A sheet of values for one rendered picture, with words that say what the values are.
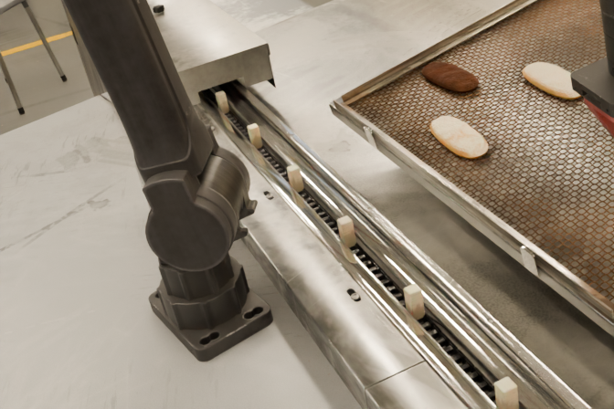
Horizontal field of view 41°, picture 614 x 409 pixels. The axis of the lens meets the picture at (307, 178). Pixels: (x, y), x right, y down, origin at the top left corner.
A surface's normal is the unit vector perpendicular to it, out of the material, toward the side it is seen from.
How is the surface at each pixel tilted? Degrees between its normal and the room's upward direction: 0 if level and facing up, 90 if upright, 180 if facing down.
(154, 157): 76
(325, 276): 0
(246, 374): 0
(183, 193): 90
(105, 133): 0
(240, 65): 90
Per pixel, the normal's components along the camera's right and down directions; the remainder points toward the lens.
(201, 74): 0.40, 0.40
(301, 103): -0.18, -0.85
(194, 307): -0.08, 0.52
